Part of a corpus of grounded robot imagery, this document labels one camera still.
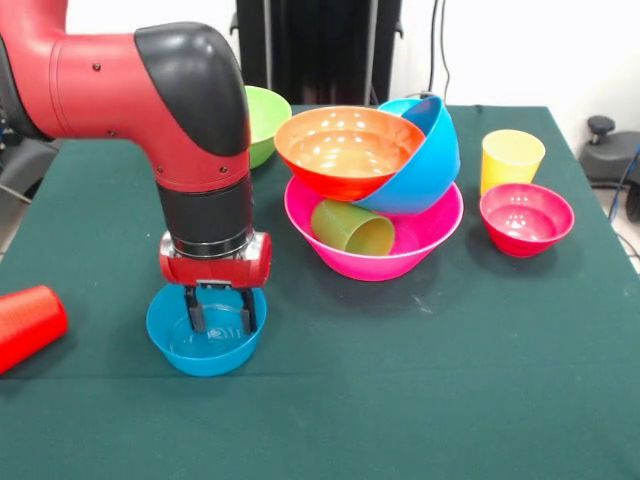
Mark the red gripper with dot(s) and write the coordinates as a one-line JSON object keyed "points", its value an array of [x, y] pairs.
{"points": [[215, 272]]}

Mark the black device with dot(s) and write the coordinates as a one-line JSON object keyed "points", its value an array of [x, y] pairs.
{"points": [[4, 130]]}

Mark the green cup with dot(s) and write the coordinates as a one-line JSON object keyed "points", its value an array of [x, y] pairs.
{"points": [[350, 230]]}

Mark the large blue bowl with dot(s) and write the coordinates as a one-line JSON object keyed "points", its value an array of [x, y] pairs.
{"points": [[425, 170]]}

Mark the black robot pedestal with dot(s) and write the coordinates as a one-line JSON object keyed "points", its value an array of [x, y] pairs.
{"points": [[320, 50]]}

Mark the small crimson bowl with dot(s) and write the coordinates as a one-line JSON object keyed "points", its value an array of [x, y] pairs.
{"points": [[525, 225]]}

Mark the dark green tablecloth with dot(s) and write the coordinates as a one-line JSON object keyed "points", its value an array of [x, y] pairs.
{"points": [[320, 425]]}

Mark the blue straight-sided bowl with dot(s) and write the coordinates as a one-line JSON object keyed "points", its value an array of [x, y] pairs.
{"points": [[210, 355]]}

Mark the grey robot base foot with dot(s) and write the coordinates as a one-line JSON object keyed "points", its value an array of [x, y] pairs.
{"points": [[20, 170], [607, 150]]}

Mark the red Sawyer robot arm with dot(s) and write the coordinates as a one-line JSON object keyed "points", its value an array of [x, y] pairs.
{"points": [[150, 100]]}

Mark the red cup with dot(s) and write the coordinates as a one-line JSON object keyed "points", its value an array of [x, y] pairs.
{"points": [[27, 325]]}

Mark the small ribbed light blue bowl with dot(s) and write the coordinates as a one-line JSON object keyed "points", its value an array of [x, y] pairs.
{"points": [[397, 106]]}

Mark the large magenta bowl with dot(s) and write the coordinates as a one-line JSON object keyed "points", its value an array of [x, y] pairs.
{"points": [[425, 240]]}

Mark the orange bowl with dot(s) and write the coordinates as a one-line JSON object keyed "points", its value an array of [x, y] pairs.
{"points": [[345, 150]]}

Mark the yellow cup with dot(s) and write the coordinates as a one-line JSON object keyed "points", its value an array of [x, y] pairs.
{"points": [[510, 160]]}

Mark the green bowl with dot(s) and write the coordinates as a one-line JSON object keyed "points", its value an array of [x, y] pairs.
{"points": [[265, 125]]}

